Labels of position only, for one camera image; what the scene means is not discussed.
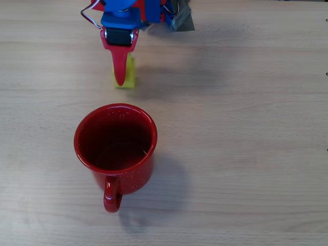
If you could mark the grey duct tape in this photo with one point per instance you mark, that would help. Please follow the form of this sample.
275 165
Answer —
183 20

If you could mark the yellow-green toy building block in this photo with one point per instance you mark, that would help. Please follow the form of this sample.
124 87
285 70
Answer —
130 77

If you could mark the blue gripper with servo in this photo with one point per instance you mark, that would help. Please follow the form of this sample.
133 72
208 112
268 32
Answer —
118 37

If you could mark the red enamel mug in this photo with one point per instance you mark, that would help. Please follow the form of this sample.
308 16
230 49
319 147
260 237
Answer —
128 176

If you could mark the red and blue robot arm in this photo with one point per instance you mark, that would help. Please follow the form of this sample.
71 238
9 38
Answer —
153 10

